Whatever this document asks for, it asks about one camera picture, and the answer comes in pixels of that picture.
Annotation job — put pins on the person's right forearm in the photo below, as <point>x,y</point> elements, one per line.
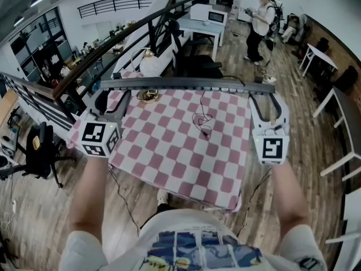
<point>290,205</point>

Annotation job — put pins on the white table with microwave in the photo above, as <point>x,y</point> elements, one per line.
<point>203,27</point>

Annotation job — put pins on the person's left forearm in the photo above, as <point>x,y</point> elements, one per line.
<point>88,202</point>

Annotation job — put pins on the person's black trousers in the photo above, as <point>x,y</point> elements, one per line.
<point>163,207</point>

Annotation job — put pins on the black office chair yellow headrest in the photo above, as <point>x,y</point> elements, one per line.
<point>42,151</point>

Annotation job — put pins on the person's printed white shirt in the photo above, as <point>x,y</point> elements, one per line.
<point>183,222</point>

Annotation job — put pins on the wooden desk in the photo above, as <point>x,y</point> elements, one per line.
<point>7,106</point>

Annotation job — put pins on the white microwave oven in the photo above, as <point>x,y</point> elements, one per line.
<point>200,13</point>

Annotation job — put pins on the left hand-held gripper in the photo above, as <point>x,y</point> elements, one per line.
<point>96,138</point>

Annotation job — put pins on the grey top white table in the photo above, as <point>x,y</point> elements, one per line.
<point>349,114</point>

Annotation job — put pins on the black railing wooden handrail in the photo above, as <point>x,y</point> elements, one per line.
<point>84,70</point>

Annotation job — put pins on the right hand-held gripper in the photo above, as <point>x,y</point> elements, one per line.
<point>272,150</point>

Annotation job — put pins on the person's white left shoe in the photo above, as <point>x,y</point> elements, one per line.
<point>162,196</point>

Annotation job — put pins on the pink white checkered tablecloth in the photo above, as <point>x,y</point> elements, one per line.
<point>175,157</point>

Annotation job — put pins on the white folding table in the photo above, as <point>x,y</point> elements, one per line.
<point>321,56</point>

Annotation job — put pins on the black computer keyboard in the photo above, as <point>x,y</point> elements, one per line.
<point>186,83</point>

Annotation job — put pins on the white globe lamp gold base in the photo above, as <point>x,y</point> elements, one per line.
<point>149,66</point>

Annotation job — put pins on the white shelf rack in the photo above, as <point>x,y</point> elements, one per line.
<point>354,227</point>

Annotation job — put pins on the white power strip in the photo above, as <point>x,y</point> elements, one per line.
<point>270,80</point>
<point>14,205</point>

